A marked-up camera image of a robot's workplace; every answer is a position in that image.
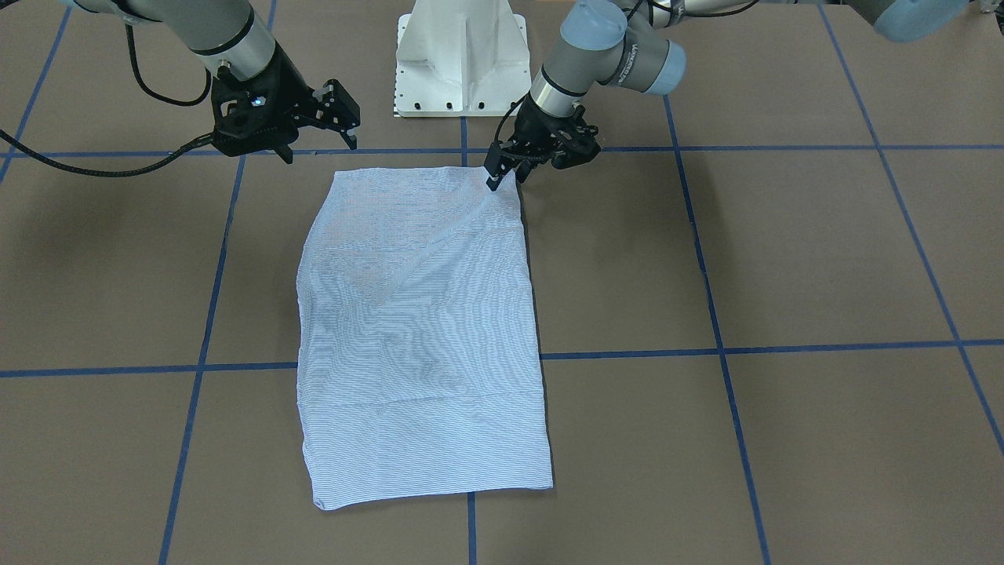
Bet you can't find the light blue striped shirt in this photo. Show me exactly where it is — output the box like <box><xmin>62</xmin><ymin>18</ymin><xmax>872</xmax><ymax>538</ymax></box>
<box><xmin>296</xmin><ymin>166</ymin><xmax>555</xmax><ymax>511</ymax></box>

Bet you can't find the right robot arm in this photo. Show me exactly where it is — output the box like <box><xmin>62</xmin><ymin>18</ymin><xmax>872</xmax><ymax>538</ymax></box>
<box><xmin>66</xmin><ymin>1</ymin><xmax>361</xmax><ymax>164</ymax></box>

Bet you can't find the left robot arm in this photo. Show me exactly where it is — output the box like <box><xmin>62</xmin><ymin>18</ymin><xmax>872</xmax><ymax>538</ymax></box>
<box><xmin>484</xmin><ymin>1</ymin><xmax>753</xmax><ymax>190</ymax></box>

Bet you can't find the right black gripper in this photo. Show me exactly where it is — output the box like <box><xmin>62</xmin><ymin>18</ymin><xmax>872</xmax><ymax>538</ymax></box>
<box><xmin>210</xmin><ymin>44</ymin><xmax>361</xmax><ymax>165</ymax></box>

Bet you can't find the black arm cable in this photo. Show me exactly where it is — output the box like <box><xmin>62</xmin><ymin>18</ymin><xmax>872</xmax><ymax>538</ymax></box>
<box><xmin>0</xmin><ymin>24</ymin><xmax>216</xmax><ymax>179</ymax></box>

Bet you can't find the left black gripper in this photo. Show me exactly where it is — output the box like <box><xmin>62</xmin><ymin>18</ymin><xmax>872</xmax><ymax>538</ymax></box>
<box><xmin>484</xmin><ymin>100</ymin><xmax>600</xmax><ymax>191</ymax></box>

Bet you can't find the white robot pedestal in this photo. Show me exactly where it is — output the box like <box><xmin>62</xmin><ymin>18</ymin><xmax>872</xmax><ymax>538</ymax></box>
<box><xmin>394</xmin><ymin>1</ymin><xmax>532</xmax><ymax>118</ymax></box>

